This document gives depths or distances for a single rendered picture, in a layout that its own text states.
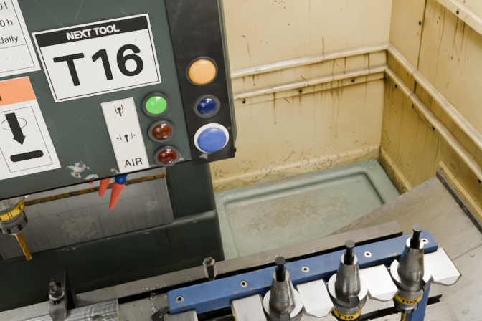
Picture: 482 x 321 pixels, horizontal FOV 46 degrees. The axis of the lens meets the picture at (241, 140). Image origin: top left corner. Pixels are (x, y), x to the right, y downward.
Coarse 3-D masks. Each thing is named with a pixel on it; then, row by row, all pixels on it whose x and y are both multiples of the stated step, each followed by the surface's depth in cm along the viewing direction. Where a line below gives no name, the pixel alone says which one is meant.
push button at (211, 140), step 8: (208, 128) 57; (216, 128) 57; (200, 136) 57; (208, 136) 57; (216, 136) 57; (224, 136) 57; (200, 144) 57; (208, 144) 57; (216, 144) 57; (224, 144) 58; (208, 152) 58
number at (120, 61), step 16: (96, 48) 49; (112, 48) 50; (128, 48) 50; (144, 48) 50; (96, 64) 50; (112, 64) 50; (128, 64) 51; (144, 64) 51; (96, 80) 51; (112, 80) 51; (128, 80) 52
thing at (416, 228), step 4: (416, 224) 87; (412, 228) 87; (416, 228) 87; (420, 228) 87; (416, 232) 87; (412, 236) 88; (416, 236) 87; (420, 236) 88; (412, 240) 88; (416, 240) 88; (420, 240) 88; (412, 244) 88; (416, 244) 88
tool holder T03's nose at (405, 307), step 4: (392, 300) 99; (396, 300) 97; (396, 304) 97; (400, 304) 96; (404, 304) 96; (416, 304) 97; (396, 308) 98; (400, 308) 97; (404, 308) 96; (408, 308) 96; (412, 308) 96; (416, 308) 97; (404, 312) 97; (408, 312) 97
